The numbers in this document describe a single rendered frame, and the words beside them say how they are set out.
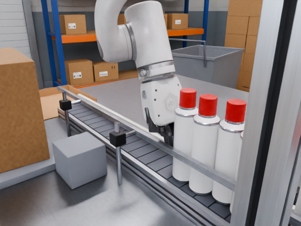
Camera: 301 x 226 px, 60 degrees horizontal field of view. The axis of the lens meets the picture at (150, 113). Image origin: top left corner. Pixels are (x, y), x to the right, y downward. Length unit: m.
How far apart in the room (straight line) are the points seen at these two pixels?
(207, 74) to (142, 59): 2.17
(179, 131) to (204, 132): 0.06
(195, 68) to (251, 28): 1.55
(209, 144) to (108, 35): 0.28
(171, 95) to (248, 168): 0.34
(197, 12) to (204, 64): 3.61
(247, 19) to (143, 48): 3.61
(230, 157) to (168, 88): 0.20
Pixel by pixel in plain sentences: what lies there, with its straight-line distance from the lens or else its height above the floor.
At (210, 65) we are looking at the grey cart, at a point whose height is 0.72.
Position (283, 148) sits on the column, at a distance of 0.26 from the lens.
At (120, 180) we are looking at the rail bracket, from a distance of 0.67.
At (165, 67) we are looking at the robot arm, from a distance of 0.56.
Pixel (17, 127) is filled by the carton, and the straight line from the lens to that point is 0.73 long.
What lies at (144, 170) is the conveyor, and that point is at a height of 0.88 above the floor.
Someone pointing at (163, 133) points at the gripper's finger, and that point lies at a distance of 0.59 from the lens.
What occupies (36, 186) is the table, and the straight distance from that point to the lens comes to 0.72.
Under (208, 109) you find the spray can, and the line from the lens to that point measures 0.48.
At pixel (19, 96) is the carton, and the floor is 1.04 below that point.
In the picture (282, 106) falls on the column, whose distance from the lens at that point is 0.24.
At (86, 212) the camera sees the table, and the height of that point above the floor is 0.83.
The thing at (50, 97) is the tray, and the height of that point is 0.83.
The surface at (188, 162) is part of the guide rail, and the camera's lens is 0.53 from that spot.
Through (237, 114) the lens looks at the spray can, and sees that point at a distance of 0.47.
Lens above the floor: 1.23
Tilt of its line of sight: 22 degrees down
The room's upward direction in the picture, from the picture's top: straight up
